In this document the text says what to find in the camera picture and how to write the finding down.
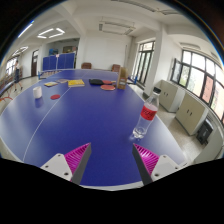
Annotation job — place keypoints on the folded blue table tennis tables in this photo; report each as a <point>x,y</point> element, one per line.
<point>60,61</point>

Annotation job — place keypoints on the ceiling lights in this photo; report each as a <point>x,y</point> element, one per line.
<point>50,33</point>

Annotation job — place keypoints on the beige cabinet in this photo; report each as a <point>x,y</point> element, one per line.
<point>190,114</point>
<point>170,96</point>

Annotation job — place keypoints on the dark door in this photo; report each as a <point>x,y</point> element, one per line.
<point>34,64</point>

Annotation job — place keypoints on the red table tennis paddle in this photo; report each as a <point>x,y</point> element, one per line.
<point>108,87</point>
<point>107,82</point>

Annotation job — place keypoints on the grey striped booklet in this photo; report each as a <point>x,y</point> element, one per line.
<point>62,81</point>

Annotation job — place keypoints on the flat round red coaster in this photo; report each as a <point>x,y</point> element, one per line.
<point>55,97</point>

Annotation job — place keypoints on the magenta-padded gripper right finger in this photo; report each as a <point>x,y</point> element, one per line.
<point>150,160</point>

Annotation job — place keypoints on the ceiling air conditioner unit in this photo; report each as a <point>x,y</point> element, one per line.
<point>116,28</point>

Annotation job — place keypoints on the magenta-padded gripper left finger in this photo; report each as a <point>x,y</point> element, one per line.
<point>75,156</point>

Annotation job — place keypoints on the black bin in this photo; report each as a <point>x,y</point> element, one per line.
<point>204,132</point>

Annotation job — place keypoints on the brown chair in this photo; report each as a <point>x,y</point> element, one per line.
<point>86,66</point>
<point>115,68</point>

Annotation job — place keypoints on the person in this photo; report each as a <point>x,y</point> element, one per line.
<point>17,75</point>

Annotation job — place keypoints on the large yellow book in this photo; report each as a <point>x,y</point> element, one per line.
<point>76,83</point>

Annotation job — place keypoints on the blue table tennis table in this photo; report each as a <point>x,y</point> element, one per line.
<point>46,73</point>

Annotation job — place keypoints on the brown cardboard box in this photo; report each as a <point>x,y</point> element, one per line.
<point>122,79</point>

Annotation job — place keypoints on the white paper cup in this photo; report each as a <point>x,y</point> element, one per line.
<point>37,92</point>

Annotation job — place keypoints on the clear red-labelled drink bottle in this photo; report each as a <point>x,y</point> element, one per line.
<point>147,112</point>

